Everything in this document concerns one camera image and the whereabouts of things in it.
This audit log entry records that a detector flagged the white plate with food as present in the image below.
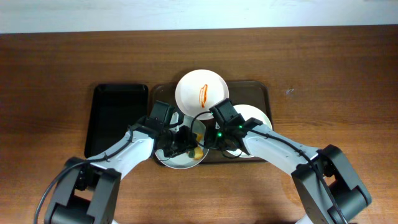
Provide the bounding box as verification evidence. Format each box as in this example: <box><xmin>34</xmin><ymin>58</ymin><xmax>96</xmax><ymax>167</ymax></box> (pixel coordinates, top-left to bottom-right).
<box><xmin>155</xmin><ymin>119</ymin><xmax>209</xmax><ymax>169</ymax></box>

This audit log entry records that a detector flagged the yellow sponge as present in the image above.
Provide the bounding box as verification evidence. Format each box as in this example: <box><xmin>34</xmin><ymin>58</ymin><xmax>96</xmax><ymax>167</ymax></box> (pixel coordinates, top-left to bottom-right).
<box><xmin>187</xmin><ymin>133</ymin><xmax>203</xmax><ymax>161</ymax></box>

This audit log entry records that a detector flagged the cream plate with ketchup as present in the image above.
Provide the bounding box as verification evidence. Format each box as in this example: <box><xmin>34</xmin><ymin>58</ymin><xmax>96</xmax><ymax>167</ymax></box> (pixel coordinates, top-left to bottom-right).
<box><xmin>222</xmin><ymin>105</ymin><xmax>272</xmax><ymax>159</ymax></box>

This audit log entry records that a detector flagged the pink plate with ketchup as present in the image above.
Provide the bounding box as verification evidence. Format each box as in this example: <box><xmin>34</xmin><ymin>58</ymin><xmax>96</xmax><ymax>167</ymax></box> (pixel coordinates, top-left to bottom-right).
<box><xmin>175</xmin><ymin>69</ymin><xmax>229</xmax><ymax>117</ymax></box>

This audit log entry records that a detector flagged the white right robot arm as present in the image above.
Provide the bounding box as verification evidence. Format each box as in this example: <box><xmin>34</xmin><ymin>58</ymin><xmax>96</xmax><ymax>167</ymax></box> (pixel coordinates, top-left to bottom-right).
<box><xmin>205</xmin><ymin>98</ymin><xmax>372</xmax><ymax>223</ymax></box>

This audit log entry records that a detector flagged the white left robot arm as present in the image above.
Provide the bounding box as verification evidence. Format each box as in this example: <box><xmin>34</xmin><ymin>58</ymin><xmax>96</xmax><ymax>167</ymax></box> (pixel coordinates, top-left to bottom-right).
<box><xmin>44</xmin><ymin>101</ymin><xmax>198</xmax><ymax>223</ymax></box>

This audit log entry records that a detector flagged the brown plastic tray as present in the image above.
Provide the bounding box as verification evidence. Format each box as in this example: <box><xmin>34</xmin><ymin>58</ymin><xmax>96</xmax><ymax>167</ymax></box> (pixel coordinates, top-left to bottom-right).
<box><xmin>149</xmin><ymin>80</ymin><xmax>273</xmax><ymax>165</ymax></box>

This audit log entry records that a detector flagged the black plastic tray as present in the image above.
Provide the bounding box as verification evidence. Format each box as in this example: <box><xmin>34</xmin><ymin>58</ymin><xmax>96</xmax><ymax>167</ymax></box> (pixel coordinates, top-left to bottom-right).
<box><xmin>84</xmin><ymin>84</ymin><xmax>149</xmax><ymax>158</ymax></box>

